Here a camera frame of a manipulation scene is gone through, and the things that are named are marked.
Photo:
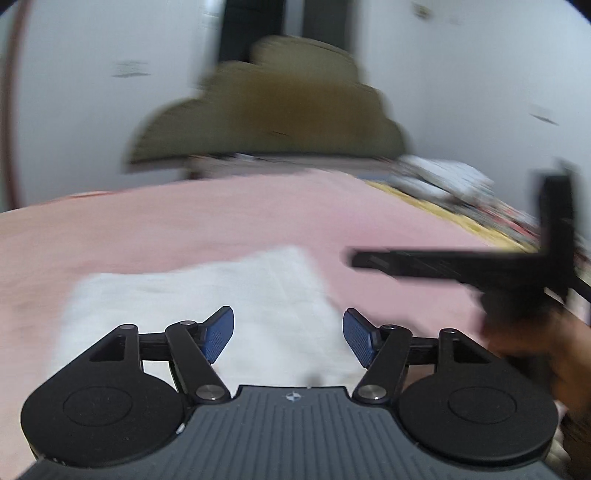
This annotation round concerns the person's right hand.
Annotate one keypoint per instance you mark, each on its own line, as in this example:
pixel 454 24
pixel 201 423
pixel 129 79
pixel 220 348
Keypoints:
pixel 554 355

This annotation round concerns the brown wooden door frame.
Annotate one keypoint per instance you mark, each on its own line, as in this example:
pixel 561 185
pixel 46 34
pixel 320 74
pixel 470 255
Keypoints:
pixel 11 115

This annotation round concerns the olive padded headboard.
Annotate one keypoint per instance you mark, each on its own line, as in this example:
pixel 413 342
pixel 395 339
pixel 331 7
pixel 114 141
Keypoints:
pixel 286 106

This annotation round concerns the white towel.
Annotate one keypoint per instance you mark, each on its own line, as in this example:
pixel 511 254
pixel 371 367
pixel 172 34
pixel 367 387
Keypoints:
pixel 258 295

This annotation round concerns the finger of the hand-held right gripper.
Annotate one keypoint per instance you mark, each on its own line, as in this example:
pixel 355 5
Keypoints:
pixel 369 261

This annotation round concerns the white wall socket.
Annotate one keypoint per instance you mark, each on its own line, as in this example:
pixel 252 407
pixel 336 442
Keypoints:
pixel 122 69
pixel 141 68

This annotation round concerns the pink bed blanket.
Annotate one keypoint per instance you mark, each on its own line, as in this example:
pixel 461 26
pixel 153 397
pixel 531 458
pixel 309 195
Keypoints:
pixel 184 217

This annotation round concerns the yellow cloth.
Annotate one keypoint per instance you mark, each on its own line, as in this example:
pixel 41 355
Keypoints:
pixel 461 221

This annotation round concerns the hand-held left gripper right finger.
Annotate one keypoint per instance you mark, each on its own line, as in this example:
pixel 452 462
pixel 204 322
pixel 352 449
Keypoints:
pixel 358 333

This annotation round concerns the pile of clothes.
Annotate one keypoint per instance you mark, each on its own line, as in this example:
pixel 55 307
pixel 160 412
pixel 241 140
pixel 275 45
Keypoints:
pixel 452 180

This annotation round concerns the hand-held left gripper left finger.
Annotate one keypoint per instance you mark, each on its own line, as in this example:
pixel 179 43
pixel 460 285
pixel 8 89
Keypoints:
pixel 219 333

